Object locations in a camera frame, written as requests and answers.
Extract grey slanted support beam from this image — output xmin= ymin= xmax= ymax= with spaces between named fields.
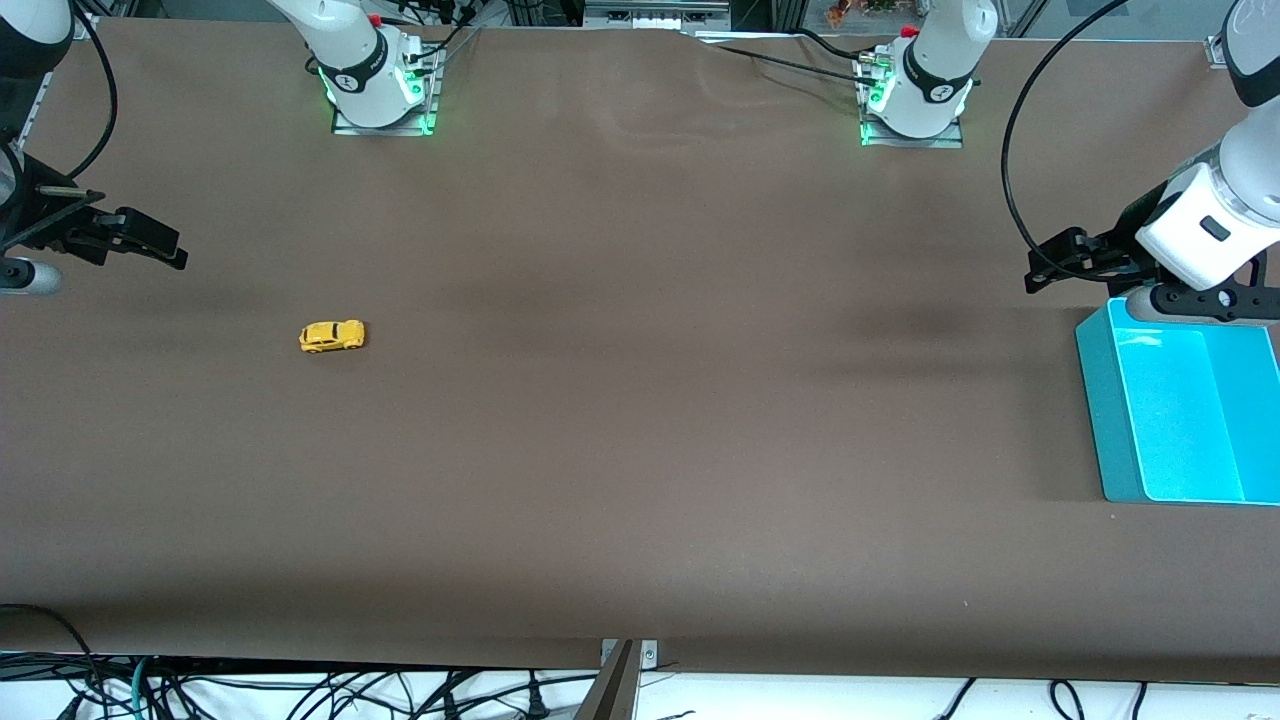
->
xmin=574 ymin=640 xmax=639 ymax=720

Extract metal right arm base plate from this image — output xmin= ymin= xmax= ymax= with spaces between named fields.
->
xmin=331 ymin=42 xmax=442 ymax=137

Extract long black table cable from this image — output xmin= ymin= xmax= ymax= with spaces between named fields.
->
xmin=712 ymin=42 xmax=867 ymax=87

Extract orange green small object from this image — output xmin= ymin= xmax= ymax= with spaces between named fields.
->
xmin=825 ymin=0 xmax=903 ymax=27

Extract short black table cable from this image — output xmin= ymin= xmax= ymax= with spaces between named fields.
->
xmin=792 ymin=27 xmax=876 ymax=63

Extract black right base cable bundle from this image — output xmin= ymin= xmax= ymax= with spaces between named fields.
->
xmin=395 ymin=0 xmax=483 ymax=65

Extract black floor cable bundle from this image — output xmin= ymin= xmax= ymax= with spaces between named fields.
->
xmin=0 ymin=650 xmax=601 ymax=720

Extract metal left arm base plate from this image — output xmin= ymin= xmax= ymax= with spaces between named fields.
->
xmin=857 ymin=55 xmax=967 ymax=150

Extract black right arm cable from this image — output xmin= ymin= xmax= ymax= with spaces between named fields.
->
xmin=60 ymin=5 xmax=120 ymax=187

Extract grey power strip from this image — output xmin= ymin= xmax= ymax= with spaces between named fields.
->
xmin=583 ymin=2 xmax=732 ymax=30

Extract small metal edge bracket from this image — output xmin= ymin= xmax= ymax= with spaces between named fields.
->
xmin=600 ymin=639 xmax=660 ymax=670

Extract teal plastic bin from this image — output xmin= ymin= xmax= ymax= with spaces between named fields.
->
xmin=1075 ymin=298 xmax=1280 ymax=504

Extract black looped floor cable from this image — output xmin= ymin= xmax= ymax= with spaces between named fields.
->
xmin=0 ymin=603 xmax=98 ymax=693

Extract yellow toy beetle car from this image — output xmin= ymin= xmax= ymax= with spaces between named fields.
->
xmin=298 ymin=320 xmax=367 ymax=354

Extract aluminium table side rail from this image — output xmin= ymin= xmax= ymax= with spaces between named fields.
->
xmin=17 ymin=68 xmax=53 ymax=153

